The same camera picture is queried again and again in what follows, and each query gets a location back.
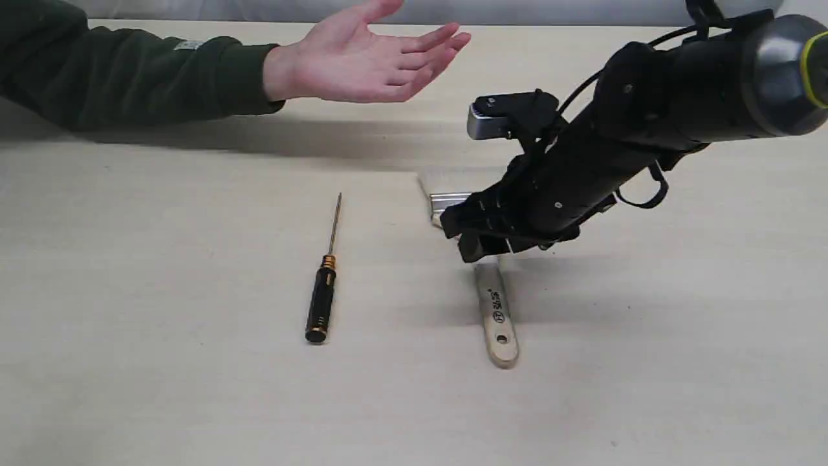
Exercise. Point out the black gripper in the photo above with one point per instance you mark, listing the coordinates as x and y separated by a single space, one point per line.
545 196

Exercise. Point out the wide wooden paint brush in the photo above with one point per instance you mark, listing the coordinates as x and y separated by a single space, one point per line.
444 187

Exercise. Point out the black and gold screwdriver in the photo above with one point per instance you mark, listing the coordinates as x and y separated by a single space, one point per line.
321 302

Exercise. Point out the dark green sleeved forearm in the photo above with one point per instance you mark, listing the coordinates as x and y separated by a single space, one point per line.
84 78

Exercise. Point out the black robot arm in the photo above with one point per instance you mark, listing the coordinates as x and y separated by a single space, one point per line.
743 78

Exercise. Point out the open bare human hand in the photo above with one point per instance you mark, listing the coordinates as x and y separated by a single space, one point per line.
342 60

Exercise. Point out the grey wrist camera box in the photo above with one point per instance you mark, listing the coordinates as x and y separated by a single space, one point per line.
513 115

